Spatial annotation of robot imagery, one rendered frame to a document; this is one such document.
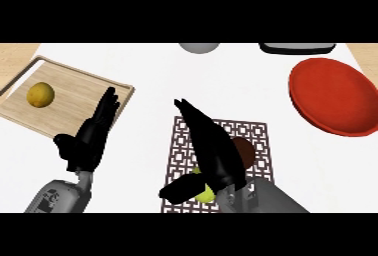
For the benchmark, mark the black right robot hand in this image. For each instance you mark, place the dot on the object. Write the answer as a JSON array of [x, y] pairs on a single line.
[[215, 150]]

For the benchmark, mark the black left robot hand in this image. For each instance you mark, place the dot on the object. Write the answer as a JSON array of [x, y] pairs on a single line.
[[91, 136]]

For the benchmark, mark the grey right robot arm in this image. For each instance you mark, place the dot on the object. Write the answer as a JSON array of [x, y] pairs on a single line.
[[260, 198]]

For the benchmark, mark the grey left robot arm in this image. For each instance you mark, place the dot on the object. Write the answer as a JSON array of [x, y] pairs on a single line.
[[61, 196]]

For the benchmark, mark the brown lattice placemat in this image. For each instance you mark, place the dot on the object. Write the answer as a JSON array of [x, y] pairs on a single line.
[[253, 133]]

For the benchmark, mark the green pear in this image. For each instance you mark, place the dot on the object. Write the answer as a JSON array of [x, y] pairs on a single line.
[[207, 195]]

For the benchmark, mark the red bowl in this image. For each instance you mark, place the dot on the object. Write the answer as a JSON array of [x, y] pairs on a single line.
[[334, 96]]

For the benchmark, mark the brown round fruit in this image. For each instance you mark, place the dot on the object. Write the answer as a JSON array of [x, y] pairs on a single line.
[[244, 151]]

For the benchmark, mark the pale wooden cutting board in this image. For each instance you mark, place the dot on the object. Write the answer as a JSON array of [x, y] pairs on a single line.
[[67, 96]]

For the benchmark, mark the yellow lemon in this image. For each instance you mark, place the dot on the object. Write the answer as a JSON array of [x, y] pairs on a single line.
[[40, 94]]

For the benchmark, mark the grey round object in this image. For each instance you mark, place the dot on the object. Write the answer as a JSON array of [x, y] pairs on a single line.
[[198, 47]]

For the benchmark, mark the black and grey appliance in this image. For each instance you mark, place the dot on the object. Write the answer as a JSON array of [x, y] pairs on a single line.
[[297, 47]]

